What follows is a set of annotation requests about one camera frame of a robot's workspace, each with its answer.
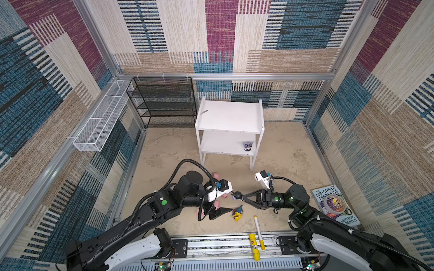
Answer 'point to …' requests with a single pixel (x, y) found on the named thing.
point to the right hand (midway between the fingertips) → (244, 203)
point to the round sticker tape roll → (334, 204)
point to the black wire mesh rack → (164, 102)
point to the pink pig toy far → (217, 176)
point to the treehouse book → (320, 194)
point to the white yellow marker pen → (261, 244)
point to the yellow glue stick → (255, 249)
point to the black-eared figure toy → (237, 195)
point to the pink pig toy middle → (225, 196)
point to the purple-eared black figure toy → (247, 145)
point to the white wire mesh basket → (98, 126)
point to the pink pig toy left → (203, 213)
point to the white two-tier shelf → (229, 127)
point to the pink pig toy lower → (217, 205)
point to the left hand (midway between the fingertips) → (228, 195)
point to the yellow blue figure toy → (237, 213)
